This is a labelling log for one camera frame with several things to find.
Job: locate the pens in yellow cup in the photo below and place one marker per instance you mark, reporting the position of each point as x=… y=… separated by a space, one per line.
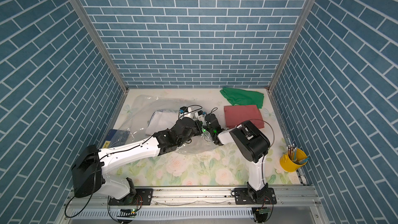
x=292 y=154

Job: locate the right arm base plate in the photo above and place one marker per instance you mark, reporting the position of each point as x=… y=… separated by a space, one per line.
x=245 y=196

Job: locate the red garment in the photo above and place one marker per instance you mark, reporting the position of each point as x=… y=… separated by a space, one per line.
x=235 y=115

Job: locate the floral table mat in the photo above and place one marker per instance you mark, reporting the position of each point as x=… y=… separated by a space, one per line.
x=208 y=165

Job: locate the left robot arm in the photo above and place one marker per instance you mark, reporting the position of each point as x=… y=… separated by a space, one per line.
x=91 y=170

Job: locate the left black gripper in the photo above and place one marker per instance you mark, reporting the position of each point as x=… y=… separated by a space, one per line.
x=197 y=128

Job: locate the yellow cup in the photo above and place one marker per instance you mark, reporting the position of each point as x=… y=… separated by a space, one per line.
x=290 y=166

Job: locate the aluminium front rail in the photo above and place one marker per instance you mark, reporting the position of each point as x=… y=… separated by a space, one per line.
x=201 y=205

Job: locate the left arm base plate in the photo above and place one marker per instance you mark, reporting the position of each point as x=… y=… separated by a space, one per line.
x=130 y=196

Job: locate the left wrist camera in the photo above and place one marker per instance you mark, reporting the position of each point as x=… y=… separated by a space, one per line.
x=183 y=109

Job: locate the white patterned tank top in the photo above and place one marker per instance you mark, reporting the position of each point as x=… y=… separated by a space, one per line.
x=161 y=120

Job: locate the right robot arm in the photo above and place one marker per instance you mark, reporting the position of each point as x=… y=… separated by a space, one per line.
x=252 y=144

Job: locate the clear plastic vacuum bag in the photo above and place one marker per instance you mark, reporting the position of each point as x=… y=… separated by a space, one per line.
x=149 y=114

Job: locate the green garment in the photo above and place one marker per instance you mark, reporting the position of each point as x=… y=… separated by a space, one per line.
x=243 y=97

